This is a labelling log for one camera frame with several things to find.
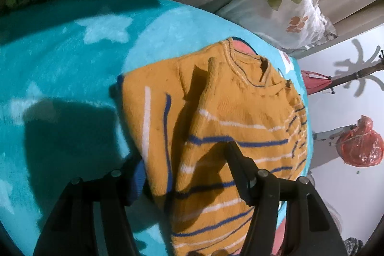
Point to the orange striped knit sweater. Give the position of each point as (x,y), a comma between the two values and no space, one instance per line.
(228,112)

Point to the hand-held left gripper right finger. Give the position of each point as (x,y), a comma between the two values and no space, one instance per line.
(243,173)

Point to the white leaf-print ruffled pillow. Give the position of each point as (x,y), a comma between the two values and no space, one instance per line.
(270,22)

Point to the red folded umbrella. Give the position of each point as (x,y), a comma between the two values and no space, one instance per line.
(315,80)

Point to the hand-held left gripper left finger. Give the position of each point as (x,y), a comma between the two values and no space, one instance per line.
(136,181)

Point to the turquoise star-print fleece blanket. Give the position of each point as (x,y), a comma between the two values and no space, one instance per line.
(66,70)

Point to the grey metal bar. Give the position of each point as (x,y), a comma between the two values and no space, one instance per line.
(330,133)

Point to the red plastic bag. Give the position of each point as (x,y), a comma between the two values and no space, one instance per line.
(360,145)

